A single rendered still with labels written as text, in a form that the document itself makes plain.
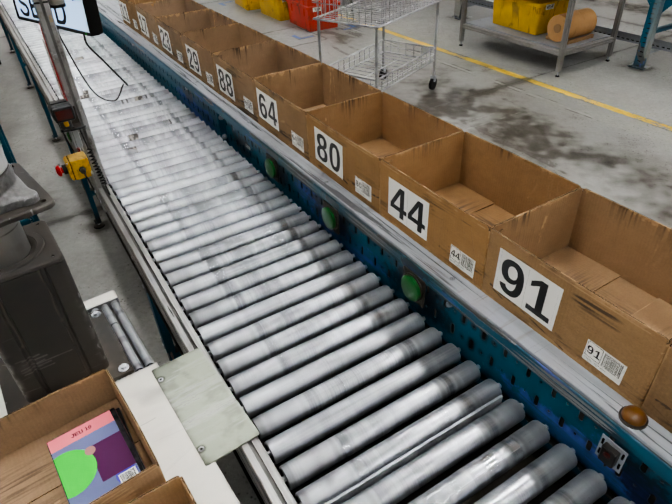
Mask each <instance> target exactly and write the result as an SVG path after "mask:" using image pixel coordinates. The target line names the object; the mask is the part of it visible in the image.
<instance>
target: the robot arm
mask: <svg viewBox="0 0 672 504"><path fill-rule="evenodd" d="M39 200H40V198H39V195H38V193H37V192H36V191H35V190H32V189H30V188H28V187H27V186H26V185H25V184H24V183H23V182H22V180H21V179H20V178H19V177H18V176H17V175H16V174H15V173H14V170H13V167H12V165H11V164H10V163H8V161H7V159H6V157H5V154H4V151H3V148H2V145H1V142H0V215H1V214H3V213H6V212H9V211H11V210H14V209H17V208H21V207H25V206H29V205H33V204H35V203H37V202H38V201H39Z"/></svg>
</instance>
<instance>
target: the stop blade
mask: <svg viewBox="0 0 672 504"><path fill-rule="evenodd" d="M502 398H503V396H502V395H499V396H498V397H496V398H495V399H493V400H491V401H490V402H488V403H486V404H485V405H483V406H482V407H480V408H478V409H477V410H475V411H474V412H472V413H470V414H469V415H467V416H466V417H464V418H462V419H461V420H459V421H457V422H456V423H454V424H453V425H451V426H449V427H448V428H446V429H445V430H443V431H441V432H440V433H438V434H436V435H435V436H433V437H432V438H430V439H428V440H427V441H425V442H424V443H422V444H420V445H419V446H417V447H415V448H414V449H412V450H411V451H409V452H407V453H406V454H404V455H403V456H401V457H399V458H398V459H396V460H395V461H393V462H391V463H390V464H388V465H386V466H385V467H383V468H382V469H380V470H378V471H377V472H375V473H374V474H372V475H370V476H369V477H367V478H365V479H364V480H362V481H361V482H359V483H357V484H356V485H354V486H353V487H351V488H349V489H348V490H346V491H345V492H343V493H341V494H340V495H338V496H336V497H335V498H333V499H332V500H330V501H328V502H327V503H325V504H342V503H344V502H345V501H347V500H349V499H350V498H352V497H353V496H355V495H357V494H358V493H360V492H361V491H363V490H365V489H366V488H368V487H369V486H371V485H372V484H374V483H376V482H377V481H379V480H380V479H382V478H384V477H385V476H387V475H388V474H390V473H392V472H393V471H395V470H396V469H398V468H399V467H401V466H403V465H404V464H406V463H407V462H409V461H411V460H412V459H414V458H415V457H417V456H419V455H420V454H422V453H423V452H425V451H427V450H428V449H430V448H431V447H433V446H434V445H436V444H438V443H439V442H441V441H442V440H444V439H446V438H447V437H449V436H450V435H452V434H454V433H455V432H457V431H458V430H460V429H461V428H463V427H465V426H466V425H468V424H469V423H471V422H473V421H474V420H476V419H477V418H479V417H481V416H482V415H484V414H485V413H487V412H488V411H490V410H492V409H493V408H495V407H496V406H498V405H500V404H501V403H502Z"/></svg>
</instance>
